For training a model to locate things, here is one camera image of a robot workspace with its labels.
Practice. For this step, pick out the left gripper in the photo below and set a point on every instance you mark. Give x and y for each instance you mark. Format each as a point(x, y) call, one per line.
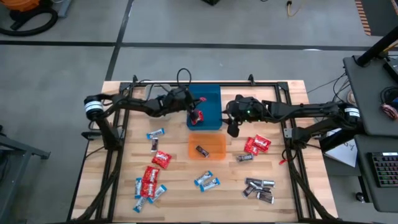
point(175, 101)

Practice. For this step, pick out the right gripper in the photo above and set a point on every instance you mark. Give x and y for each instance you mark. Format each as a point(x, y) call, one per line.
point(248, 109)

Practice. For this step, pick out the brown candy bar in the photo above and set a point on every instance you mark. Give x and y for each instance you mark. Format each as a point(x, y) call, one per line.
point(260, 188)
point(245, 158)
point(202, 151)
point(154, 144)
point(247, 192)
point(265, 198)
point(268, 183)
point(252, 180)

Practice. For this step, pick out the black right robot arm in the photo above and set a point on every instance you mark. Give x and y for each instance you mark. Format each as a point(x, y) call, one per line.
point(304, 109)

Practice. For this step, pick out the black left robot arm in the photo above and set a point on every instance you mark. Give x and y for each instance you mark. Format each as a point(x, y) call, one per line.
point(133, 104)

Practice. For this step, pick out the blue plastic bin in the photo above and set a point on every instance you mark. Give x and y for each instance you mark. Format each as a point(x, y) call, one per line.
point(211, 105)

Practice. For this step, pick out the orange translucent plastic bin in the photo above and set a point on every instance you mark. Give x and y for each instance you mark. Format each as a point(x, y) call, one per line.
point(214, 146)

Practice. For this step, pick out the clear grey plastic bin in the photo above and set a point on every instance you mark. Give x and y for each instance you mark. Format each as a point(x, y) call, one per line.
point(164, 88)

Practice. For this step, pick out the white paper sheet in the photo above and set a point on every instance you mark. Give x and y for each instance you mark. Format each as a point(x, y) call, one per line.
point(343, 152)

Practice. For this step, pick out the grey desk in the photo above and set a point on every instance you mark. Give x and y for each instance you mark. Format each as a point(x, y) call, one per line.
point(363, 186)
point(367, 102)

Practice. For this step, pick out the caster wheel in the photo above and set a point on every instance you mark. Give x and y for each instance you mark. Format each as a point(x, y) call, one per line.
point(360, 196)

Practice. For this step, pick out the grey metal base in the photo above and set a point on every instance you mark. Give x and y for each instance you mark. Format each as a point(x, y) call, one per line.
point(64, 7)

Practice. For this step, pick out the black pole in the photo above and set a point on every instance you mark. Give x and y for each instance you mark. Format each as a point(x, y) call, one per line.
point(377, 46)

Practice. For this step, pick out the backlit keyboard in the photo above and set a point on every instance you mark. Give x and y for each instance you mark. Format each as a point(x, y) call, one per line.
point(385, 169)

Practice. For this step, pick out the grey metal bench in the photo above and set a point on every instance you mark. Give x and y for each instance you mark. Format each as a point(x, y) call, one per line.
point(25, 148)

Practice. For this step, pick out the black mat with striped edge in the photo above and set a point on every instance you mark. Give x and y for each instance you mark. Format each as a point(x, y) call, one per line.
point(384, 15)

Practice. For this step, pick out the orange shop vacuum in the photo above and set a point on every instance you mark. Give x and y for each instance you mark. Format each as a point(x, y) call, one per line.
point(23, 4)

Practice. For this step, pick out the black metal table frame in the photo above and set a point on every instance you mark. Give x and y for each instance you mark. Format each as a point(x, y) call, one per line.
point(236, 83)

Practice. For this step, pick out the silver metal bracket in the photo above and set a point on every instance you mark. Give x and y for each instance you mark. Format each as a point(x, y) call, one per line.
point(288, 133)

